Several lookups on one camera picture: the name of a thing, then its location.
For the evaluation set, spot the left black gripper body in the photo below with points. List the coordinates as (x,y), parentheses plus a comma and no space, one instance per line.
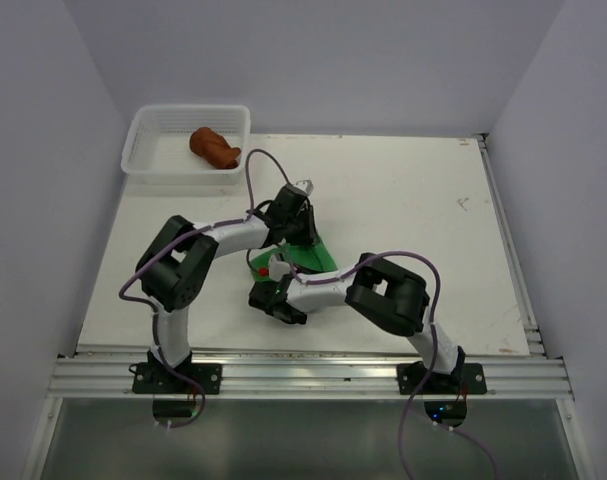
(300,226)

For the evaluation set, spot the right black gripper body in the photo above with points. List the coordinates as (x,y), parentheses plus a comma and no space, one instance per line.
(297,319)

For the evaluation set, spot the green towel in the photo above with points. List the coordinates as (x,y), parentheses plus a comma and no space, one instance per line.
(313,259)

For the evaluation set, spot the brown towel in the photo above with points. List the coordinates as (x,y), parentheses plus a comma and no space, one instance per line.
(214,149)

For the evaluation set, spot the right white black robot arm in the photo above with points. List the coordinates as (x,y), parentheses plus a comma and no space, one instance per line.
(397,291)

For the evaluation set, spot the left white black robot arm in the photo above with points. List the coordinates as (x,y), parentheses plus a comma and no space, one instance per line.
(174,267)

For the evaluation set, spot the white plastic basket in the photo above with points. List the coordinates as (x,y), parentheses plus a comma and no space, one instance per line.
(157,151)

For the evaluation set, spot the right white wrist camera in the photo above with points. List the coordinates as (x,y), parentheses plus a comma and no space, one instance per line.
(278,267)

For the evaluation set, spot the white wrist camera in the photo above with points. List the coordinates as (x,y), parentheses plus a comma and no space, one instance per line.
(278,267)
(306,186)

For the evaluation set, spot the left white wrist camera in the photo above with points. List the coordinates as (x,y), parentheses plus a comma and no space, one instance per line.
(306,186)

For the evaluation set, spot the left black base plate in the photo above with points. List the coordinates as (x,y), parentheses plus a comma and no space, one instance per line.
(154,379)

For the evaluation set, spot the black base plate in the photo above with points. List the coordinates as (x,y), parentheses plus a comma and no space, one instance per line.
(154,379)
(471,380)

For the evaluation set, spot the aluminium mounting rail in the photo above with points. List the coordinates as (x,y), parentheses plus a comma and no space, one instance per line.
(252,375)

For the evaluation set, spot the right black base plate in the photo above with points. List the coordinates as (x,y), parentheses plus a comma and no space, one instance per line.
(471,380)

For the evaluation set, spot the right side aluminium rail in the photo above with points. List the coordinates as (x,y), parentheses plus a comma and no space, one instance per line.
(530,325)

